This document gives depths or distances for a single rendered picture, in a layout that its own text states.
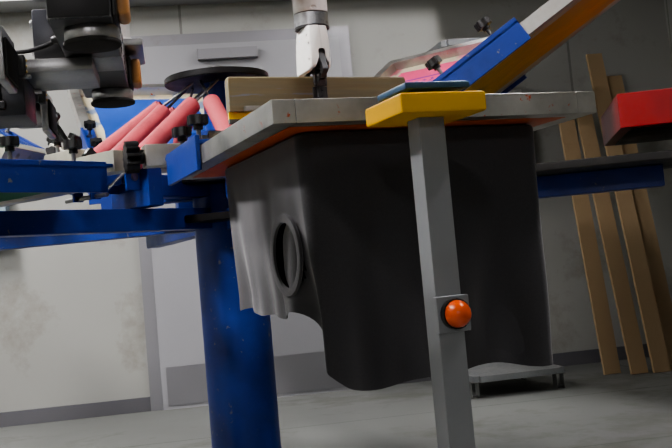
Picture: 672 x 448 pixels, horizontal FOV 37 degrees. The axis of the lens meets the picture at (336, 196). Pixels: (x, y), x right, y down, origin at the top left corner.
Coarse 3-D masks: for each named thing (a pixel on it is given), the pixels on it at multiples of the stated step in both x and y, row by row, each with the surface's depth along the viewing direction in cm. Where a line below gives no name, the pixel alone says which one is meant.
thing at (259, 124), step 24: (504, 96) 168; (528, 96) 170; (552, 96) 172; (576, 96) 173; (240, 120) 171; (264, 120) 158; (288, 120) 155; (312, 120) 156; (336, 120) 158; (360, 120) 159; (456, 120) 169; (216, 144) 187; (240, 144) 175
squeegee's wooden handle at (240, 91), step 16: (240, 80) 212; (256, 80) 214; (272, 80) 215; (288, 80) 216; (304, 80) 217; (336, 80) 220; (352, 80) 221; (368, 80) 223; (384, 80) 224; (400, 80) 225; (240, 96) 212; (256, 96) 213; (272, 96) 214; (288, 96) 216; (304, 96) 217; (336, 96) 220; (352, 96) 221; (368, 96) 222
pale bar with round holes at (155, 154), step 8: (152, 144) 230; (160, 144) 230; (168, 144) 231; (176, 144) 232; (144, 152) 230; (152, 152) 230; (160, 152) 230; (168, 152) 231; (152, 160) 229; (160, 160) 230; (144, 168) 233
